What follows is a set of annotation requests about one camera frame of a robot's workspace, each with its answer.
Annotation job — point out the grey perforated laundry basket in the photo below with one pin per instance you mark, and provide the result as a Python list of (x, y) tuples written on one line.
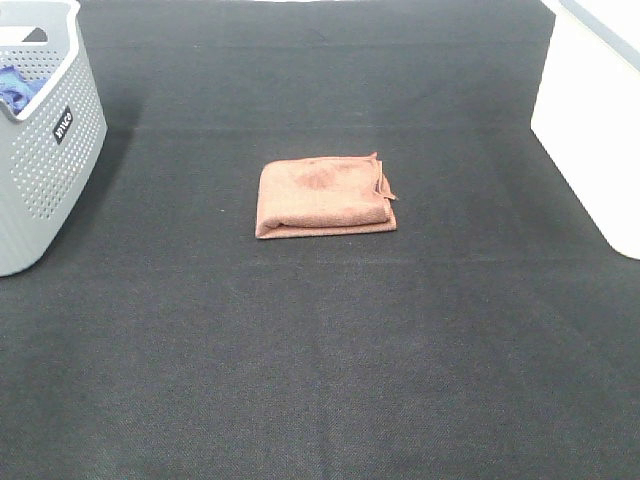
[(50, 147)]

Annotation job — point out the blue towel in basket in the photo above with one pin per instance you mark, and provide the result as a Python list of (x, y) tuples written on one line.
[(16, 91)]

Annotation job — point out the white plastic basket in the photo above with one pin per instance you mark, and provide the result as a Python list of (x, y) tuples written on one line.
[(586, 113)]

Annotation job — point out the brown microfiber towel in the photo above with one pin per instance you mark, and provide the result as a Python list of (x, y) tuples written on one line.
[(324, 196)]

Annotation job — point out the black table cloth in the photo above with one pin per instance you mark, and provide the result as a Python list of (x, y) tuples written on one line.
[(493, 335)]

